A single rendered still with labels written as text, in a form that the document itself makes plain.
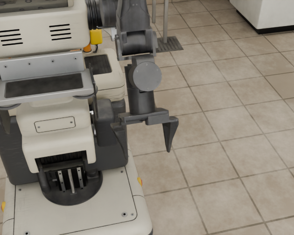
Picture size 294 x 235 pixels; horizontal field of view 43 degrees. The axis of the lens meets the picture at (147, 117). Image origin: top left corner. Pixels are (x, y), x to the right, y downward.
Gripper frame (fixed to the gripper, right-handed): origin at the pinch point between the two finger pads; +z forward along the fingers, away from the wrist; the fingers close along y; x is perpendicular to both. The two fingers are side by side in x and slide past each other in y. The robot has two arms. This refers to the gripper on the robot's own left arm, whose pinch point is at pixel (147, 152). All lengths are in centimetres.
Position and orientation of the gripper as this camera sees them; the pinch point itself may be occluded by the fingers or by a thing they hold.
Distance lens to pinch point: 83.5
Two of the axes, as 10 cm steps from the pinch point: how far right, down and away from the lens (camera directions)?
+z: 1.1, 9.8, 1.6
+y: 9.6, -1.5, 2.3
